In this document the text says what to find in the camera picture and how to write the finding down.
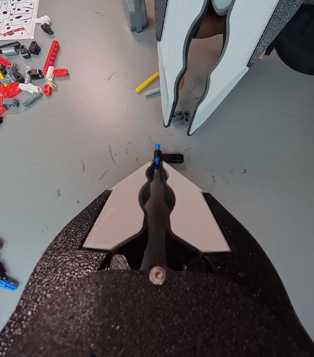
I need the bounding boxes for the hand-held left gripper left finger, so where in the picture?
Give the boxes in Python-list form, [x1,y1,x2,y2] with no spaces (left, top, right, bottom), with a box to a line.
[82,161,155,253]

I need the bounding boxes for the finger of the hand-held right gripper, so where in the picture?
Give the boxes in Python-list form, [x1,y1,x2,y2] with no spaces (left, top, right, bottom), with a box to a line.
[187,0,282,136]
[157,0,210,128]

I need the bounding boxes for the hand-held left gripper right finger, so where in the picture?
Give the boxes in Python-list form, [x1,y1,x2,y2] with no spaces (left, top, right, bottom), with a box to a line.
[160,162,232,254]

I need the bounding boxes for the black beam piece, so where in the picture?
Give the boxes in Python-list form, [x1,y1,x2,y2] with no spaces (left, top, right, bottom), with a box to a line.
[154,150,185,164]

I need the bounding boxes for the grey desk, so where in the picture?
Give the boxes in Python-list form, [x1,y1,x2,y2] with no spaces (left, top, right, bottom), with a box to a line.
[0,0,314,357]

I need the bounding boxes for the person's right hand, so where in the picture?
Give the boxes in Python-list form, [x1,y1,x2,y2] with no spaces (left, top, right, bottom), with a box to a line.
[179,12,227,90]

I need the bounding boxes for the yellow axle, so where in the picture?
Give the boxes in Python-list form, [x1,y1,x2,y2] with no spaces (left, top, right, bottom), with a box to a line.
[135,72,160,93]

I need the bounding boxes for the grey and black partial model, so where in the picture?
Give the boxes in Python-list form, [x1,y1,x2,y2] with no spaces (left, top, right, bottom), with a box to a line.
[122,0,147,33]

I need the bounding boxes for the long red beam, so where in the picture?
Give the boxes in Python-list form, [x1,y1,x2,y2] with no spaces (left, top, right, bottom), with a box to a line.
[43,40,60,75]

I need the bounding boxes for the white sticker sheet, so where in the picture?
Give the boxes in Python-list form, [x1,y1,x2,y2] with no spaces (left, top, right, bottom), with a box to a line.
[0,0,39,42]

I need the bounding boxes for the pile of assorted building pieces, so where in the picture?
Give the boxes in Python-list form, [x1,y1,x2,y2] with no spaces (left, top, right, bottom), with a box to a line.
[0,39,69,145]

